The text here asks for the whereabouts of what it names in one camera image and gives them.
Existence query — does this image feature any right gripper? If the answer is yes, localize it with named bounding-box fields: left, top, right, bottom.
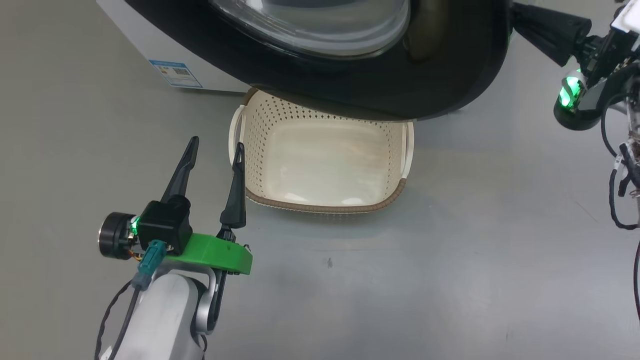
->
left=511, top=0, right=640, bottom=132

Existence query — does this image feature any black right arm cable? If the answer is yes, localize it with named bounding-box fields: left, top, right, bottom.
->
left=600, top=90, right=640, bottom=232

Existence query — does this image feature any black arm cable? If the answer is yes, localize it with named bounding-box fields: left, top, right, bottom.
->
left=95, top=280, right=143, bottom=360
left=600, top=90, right=640, bottom=232

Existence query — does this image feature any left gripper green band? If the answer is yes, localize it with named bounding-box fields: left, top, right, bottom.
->
left=97, top=136, right=253, bottom=277

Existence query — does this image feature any white washing machine body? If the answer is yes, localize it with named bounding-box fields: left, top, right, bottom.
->
left=96, top=0, right=251, bottom=94

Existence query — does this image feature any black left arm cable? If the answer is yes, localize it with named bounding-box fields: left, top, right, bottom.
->
left=95, top=280, right=143, bottom=360

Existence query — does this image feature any cream perforated laundry basket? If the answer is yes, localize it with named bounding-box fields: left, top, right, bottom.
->
left=229, top=89, right=416, bottom=215

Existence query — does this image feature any black washing machine door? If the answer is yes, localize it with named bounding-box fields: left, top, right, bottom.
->
left=125, top=0, right=513, bottom=122

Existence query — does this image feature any blue energy label sticker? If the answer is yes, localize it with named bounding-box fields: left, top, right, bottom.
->
left=149, top=60, right=203, bottom=89

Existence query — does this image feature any teal cable connector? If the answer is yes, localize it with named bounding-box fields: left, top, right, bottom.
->
left=131, top=240, right=167, bottom=291

